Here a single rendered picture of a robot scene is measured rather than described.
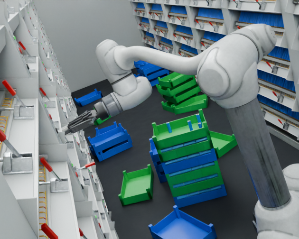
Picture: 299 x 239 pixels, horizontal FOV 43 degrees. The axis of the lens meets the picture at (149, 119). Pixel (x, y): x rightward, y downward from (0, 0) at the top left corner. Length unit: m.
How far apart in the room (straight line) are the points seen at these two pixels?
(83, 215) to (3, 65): 0.47
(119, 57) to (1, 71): 0.63
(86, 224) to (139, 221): 1.21
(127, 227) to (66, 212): 1.49
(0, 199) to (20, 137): 0.37
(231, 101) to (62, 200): 0.53
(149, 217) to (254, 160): 1.21
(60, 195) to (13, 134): 0.21
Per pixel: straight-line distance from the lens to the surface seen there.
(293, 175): 1.46
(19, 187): 0.55
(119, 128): 3.29
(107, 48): 1.54
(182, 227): 2.14
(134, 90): 1.55
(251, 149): 1.18
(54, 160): 1.06
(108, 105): 1.55
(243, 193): 2.27
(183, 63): 1.37
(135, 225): 2.29
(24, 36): 1.68
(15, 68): 0.99
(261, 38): 1.19
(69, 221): 0.80
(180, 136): 2.06
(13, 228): 0.37
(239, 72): 1.05
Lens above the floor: 1.34
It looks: 22 degrees down
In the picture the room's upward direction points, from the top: 19 degrees counter-clockwise
